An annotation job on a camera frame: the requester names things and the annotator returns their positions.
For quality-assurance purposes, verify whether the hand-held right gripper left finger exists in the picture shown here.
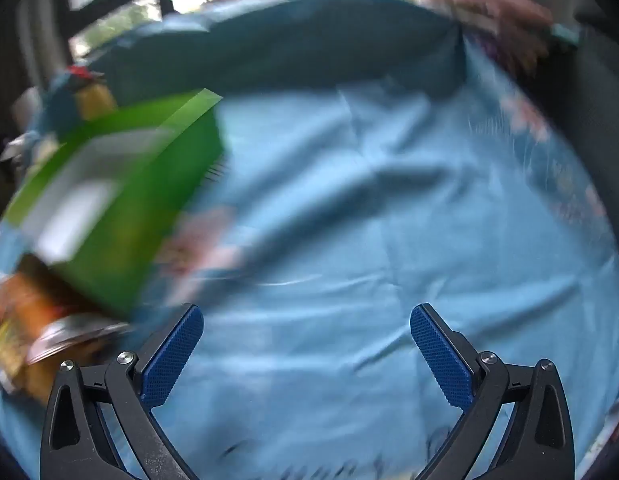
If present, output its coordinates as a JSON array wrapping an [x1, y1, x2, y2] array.
[[40, 303, 205, 480]]

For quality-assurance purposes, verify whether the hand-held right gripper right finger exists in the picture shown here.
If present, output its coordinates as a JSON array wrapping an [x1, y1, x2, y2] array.
[[410, 303, 576, 480]]

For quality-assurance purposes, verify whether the orange panda snack packet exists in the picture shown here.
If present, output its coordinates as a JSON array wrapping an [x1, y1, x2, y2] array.
[[9, 255, 105, 406]]

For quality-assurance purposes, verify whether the green cardboard box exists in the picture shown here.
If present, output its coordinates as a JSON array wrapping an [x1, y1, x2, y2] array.
[[2, 88, 227, 318]]

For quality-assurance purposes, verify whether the blue floral blanket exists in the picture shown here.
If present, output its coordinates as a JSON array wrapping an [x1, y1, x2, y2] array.
[[0, 0, 619, 480]]

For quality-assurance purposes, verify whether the yellow bear-print bottle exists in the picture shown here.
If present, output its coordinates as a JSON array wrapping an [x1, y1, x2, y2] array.
[[69, 66, 119, 122]]

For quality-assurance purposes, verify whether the pink cloth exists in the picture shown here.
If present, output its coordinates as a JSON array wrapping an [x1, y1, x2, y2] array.
[[422, 0, 555, 76]]

